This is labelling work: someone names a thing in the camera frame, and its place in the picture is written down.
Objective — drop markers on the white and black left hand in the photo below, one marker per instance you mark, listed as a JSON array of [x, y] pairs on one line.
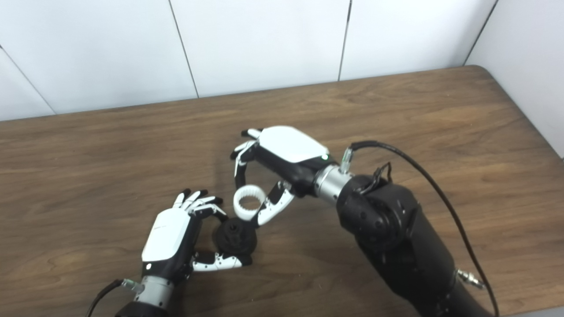
[[169, 237]]

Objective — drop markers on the white and black right hand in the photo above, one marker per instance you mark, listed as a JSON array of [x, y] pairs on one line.
[[291, 147]]

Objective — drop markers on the round black plastic part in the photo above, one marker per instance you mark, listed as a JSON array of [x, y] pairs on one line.
[[238, 240]]

